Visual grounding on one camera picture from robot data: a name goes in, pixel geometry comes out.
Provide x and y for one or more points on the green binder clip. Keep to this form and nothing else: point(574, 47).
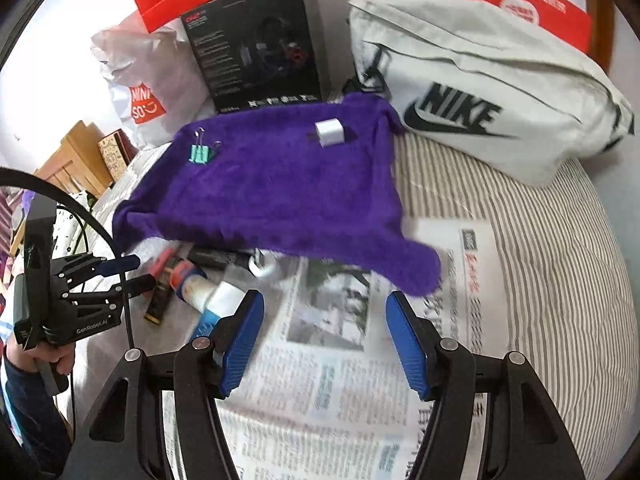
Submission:
point(200, 154)

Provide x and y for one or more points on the person's left forearm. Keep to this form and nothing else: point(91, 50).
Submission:
point(30, 420)

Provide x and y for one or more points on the small brown bottle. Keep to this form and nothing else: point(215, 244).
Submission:
point(157, 305)

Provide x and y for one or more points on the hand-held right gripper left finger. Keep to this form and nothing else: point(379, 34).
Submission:
point(245, 335)

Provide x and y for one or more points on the white sling bag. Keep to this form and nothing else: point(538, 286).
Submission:
point(475, 75)

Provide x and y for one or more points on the wooden furniture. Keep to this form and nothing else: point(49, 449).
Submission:
point(75, 155)

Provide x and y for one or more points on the white plastic bag red logo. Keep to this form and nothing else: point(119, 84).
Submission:
point(145, 60)

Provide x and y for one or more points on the white charger plug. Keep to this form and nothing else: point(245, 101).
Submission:
point(330, 132)

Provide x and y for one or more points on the newspaper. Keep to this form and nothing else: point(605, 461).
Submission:
point(325, 360)

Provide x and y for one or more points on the black tube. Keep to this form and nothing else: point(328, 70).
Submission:
point(220, 257)

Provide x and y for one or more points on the white tape roll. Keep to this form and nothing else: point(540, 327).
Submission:
point(265, 267)

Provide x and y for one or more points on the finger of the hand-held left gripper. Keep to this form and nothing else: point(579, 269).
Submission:
point(137, 285)
point(120, 263)

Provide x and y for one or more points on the black headset box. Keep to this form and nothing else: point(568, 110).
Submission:
point(240, 75)

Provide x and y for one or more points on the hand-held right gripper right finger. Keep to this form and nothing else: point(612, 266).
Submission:
point(405, 340)

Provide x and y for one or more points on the person's left hand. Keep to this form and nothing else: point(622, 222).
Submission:
point(50, 357)

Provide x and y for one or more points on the pink pen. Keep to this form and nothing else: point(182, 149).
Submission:
point(162, 260)

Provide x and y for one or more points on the patterned box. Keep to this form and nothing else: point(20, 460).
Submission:
point(112, 155)

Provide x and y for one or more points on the striped bedsheet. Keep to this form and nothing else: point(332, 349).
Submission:
point(550, 260)

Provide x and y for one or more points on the red and white bag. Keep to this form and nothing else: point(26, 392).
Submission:
point(550, 15)

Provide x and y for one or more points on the purple towel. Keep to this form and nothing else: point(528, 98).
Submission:
point(280, 185)

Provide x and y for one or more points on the white bottle blue label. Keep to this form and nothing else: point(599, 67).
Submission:
point(220, 300)

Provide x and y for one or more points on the white dotted cloth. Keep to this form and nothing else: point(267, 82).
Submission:
point(70, 230)

